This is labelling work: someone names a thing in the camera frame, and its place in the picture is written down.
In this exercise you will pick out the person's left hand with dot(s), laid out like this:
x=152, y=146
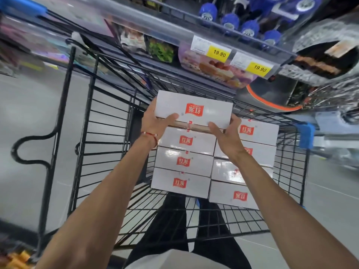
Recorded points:
x=154, y=126

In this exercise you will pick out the black trousers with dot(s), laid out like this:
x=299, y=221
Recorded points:
x=168, y=229

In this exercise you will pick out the orange rimmed bucket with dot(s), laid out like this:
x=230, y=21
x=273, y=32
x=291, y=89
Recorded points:
x=272, y=92

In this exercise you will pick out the row of dark blue packets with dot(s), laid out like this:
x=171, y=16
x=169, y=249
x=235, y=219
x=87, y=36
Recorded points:
x=209, y=11

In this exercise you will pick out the person's right forearm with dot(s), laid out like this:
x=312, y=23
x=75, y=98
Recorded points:
x=294, y=221

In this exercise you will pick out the purple pink printed package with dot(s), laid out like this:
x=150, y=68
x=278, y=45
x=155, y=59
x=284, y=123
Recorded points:
x=218, y=72

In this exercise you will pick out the shelf price label strip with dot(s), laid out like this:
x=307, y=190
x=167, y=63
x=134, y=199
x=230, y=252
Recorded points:
x=221, y=53

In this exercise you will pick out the person's right hand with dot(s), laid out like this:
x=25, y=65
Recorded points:
x=230, y=142

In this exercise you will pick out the person's left forearm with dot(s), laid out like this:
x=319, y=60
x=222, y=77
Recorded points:
x=98, y=215

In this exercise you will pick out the light blue flat mop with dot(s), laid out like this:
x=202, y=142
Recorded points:
x=331, y=123

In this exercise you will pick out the white yellow snack box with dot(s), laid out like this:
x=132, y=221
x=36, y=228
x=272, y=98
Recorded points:
x=171, y=103

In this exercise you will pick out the grey shirt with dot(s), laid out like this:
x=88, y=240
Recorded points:
x=174, y=261

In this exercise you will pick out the stack of white boxes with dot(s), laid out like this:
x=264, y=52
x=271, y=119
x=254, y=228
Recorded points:
x=196, y=162

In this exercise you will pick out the white mop in clear plastic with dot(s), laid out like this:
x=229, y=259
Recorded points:
x=336, y=154

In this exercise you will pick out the green blue printed package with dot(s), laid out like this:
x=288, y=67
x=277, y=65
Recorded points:
x=161, y=51

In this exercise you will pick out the grey fluffy round mat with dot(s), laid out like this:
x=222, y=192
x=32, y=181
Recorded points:
x=322, y=30

